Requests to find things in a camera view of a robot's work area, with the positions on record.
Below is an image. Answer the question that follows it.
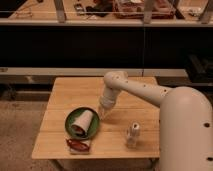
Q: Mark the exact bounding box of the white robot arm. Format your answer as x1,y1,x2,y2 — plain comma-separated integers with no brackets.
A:
99,71,213,171

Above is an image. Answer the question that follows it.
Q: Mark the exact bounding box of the wicker basket tray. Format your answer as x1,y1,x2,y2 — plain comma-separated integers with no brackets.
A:
113,0,176,19

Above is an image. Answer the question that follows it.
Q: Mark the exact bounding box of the green ceramic bowl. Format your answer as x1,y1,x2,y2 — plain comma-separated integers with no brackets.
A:
65,107,100,140

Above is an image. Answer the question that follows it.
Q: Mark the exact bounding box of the wooden table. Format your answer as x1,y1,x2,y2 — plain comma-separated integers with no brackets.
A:
31,76,182,171

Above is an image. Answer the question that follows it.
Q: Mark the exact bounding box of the white paper cup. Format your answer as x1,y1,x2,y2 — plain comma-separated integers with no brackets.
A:
71,110,93,136

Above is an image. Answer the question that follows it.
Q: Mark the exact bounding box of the black object on shelf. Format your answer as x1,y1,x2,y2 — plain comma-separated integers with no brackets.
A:
86,3,112,17

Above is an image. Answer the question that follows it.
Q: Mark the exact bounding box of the red object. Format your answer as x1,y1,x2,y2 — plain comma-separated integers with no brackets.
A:
66,139,91,154

